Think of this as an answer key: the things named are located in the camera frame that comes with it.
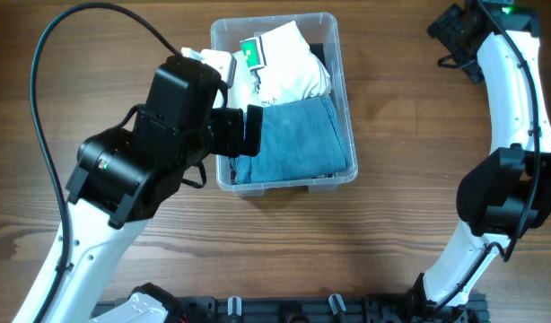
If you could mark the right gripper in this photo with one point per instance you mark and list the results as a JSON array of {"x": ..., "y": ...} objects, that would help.
[{"x": 443, "y": 29}]

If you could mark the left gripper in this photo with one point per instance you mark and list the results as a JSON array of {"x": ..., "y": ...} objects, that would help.
[{"x": 231, "y": 143}]

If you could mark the cream cloth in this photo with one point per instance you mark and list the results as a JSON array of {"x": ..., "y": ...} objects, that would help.
[{"x": 242, "y": 93}]

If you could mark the white printed t-shirt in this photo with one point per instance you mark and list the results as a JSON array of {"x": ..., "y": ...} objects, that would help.
[{"x": 282, "y": 67}]

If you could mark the blue denim jeans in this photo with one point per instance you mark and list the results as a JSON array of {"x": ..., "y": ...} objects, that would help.
[{"x": 299, "y": 140}]

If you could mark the black garment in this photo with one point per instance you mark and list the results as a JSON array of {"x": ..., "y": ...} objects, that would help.
[{"x": 319, "y": 51}]

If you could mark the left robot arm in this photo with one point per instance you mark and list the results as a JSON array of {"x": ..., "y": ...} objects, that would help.
[{"x": 124, "y": 173}]

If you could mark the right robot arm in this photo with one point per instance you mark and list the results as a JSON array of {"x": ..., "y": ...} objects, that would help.
[{"x": 509, "y": 192}]

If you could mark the clear plastic storage bin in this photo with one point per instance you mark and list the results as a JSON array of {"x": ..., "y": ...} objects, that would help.
[{"x": 316, "y": 28}]

